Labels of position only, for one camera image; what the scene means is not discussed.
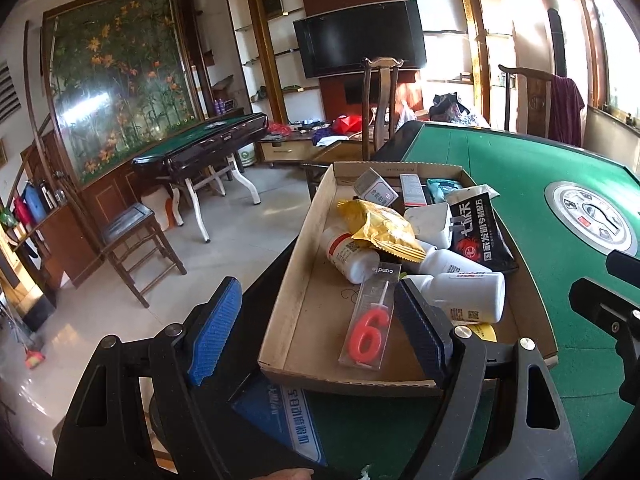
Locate round table centre panel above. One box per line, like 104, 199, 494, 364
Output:
544, 181, 638, 257

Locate teal wipes packet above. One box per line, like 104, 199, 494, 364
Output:
426, 179, 463, 204

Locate white pill bottle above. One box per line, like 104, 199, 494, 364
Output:
320, 226, 380, 285

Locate purple cloth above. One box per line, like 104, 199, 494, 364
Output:
549, 76, 585, 148

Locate cardboard tray box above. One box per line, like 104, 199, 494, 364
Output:
258, 162, 559, 396

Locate silver red carton box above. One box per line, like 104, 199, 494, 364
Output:
399, 174, 428, 208

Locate dark wooden stool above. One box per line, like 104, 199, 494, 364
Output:
102, 203, 188, 308

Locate grey brown small box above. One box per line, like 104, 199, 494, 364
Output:
352, 168, 398, 207

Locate white plastic pouch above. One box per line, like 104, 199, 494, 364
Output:
404, 203, 452, 249

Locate red six candle pack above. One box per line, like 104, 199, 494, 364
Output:
338, 262, 401, 370

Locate gold foil packet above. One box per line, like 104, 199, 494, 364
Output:
336, 200, 426, 263

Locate wooden chair with cloth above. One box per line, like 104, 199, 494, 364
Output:
498, 64, 553, 139

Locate yellow tape roll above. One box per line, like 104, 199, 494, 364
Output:
468, 323, 497, 342

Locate black red sachet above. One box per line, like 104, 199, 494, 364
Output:
450, 193, 518, 273

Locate low wooden tv cabinet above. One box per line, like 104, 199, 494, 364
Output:
258, 128, 362, 165

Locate black television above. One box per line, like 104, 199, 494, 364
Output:
293, 0, 426, 78

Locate wooden chair left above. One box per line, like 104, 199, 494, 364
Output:
300, 55, 406, 201

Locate flower wall painting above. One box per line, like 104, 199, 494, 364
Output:
41, 0, 203, 186

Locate dark clothes pile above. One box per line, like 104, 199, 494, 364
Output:
428, 92, 470, 124

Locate red bag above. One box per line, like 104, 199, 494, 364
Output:
331, 115, 362, 136

